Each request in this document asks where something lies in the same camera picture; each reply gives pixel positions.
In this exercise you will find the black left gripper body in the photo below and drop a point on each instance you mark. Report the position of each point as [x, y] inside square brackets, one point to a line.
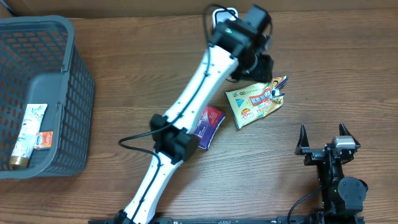
[256, 67]

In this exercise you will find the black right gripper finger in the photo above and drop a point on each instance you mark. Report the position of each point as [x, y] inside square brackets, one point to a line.
[344, 132]
[303, 144]

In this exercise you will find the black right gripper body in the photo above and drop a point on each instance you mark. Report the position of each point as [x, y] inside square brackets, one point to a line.
[328, 172]

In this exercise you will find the yellow wet wipes pack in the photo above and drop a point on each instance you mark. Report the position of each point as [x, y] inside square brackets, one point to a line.
[256, 101]

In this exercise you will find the red Carefree pad pack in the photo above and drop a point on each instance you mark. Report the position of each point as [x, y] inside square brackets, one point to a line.
[208, 124]

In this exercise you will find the Kleenex tissue pack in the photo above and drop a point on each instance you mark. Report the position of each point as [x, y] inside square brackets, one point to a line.
[43, 140]

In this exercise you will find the white Pantene shampoo tube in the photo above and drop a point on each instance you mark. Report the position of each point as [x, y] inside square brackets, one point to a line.
[24, 146]

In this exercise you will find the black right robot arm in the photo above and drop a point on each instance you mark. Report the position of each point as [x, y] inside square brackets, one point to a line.
[342, 197]

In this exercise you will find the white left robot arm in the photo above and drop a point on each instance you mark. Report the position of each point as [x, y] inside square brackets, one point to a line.
[234, 49]

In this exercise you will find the white barcode scanner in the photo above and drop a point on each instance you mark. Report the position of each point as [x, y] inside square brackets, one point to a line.
[220, 15]

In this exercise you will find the grey plastic basket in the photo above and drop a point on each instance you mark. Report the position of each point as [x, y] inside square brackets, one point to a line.
[40, 64]

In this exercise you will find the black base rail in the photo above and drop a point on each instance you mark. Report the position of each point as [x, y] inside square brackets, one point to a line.
[167, 220]

